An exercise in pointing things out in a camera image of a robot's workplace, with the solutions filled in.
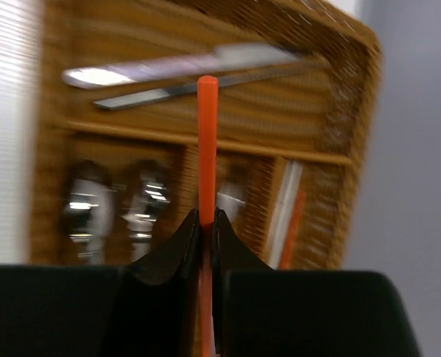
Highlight fork with black dotted handle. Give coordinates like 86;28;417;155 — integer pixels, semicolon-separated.
216;164;248;224

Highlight spoon with dark dotted handle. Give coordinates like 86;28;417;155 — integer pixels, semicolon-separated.
120;159;170;261

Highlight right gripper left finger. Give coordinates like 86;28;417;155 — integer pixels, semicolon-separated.
0;210;200;356

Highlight red chopstick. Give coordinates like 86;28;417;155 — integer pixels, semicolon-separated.
279;190;306;269
197;90;219;356

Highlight wicker cutlery basket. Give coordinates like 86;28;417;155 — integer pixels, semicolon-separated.
29;1;381;268

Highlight knife with pink handle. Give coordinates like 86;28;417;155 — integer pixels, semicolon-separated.
62;42;304;89

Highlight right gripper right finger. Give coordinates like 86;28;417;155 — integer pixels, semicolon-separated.
213;210;421;356

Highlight white chopstick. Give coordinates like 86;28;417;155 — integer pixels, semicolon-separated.
267;160;297;268
276;161;303;268

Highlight knife with black handle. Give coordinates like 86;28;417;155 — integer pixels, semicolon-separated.
93;61;330;111

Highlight spoon with pink handle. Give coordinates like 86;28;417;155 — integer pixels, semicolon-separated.
61;160;115;265

